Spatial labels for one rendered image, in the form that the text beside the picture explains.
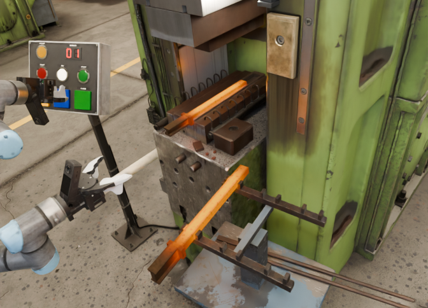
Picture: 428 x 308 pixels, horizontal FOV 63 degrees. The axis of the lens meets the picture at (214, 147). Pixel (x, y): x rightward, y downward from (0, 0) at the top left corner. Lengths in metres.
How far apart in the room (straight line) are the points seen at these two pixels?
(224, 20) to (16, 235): 0.83
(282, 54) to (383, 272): 1.38
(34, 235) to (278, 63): 0.80
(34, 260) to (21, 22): 5.14
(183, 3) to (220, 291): 0.84
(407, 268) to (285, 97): 1.30
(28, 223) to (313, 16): 0.89
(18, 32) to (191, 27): 5.08
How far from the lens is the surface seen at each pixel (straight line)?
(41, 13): 6.47
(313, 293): 1.13
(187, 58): 1.43
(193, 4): 1.01
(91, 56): 1.48
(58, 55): 1.57
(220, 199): 0.98
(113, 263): 2.15
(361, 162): 1.59
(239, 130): 1.18
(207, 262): 1.18
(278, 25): 1.00
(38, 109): 1.29
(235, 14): 1.18
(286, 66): 1.03
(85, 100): 1.48
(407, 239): 2.24
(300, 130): 1.13
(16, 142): 1.07
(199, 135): 1.24
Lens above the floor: 1.65
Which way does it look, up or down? 37 degrees down
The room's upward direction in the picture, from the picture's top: 6 degrees counter-clockwise
